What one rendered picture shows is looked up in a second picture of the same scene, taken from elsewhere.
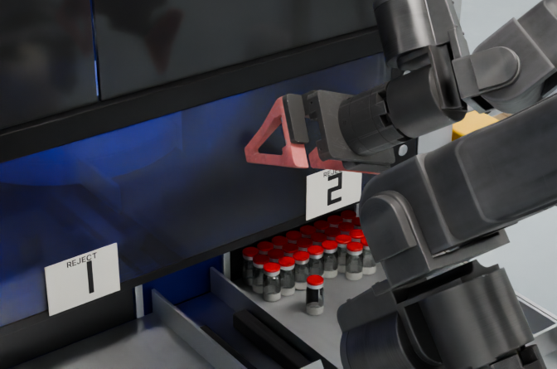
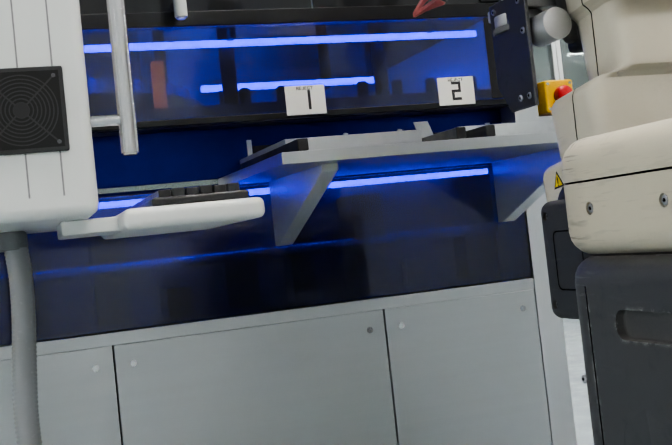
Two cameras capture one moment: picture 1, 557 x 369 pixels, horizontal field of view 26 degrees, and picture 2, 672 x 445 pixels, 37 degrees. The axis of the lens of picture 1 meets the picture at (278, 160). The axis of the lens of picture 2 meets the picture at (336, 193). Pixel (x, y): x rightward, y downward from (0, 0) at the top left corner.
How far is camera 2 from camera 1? 1.39 m
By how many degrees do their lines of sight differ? 34
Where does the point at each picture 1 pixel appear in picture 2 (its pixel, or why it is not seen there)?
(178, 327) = not seen: hidden behind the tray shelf
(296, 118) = not seen: outside the picture
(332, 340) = not seen: hidden behind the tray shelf
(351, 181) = (467, 89)
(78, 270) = (302, 93)
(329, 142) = not seen: outside the picture
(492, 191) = not seen: outside the picture
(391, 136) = not seen: outside the picture
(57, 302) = (291, 108)
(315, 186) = (443, 86)
